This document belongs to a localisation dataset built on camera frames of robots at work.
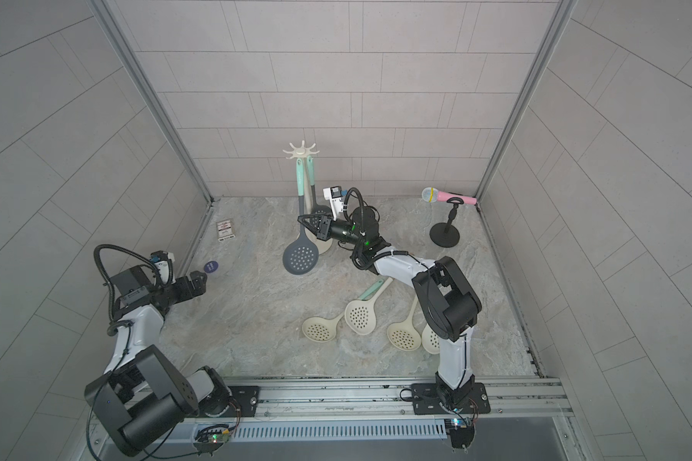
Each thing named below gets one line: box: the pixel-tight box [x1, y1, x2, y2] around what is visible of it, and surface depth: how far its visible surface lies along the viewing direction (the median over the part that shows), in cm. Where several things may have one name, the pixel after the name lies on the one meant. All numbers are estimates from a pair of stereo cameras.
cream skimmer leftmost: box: [301, 311, 345, 343], surface depth 83 cm
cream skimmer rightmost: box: [420, 323, 441, 355], surface depth 81 cm
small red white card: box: [216, 219, 236, 242], surface depth 106 cm
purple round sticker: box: [203, 260, 220, 274], surface depth 98 cm
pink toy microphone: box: [421, 186, 478, 206], surface depth 91 cm
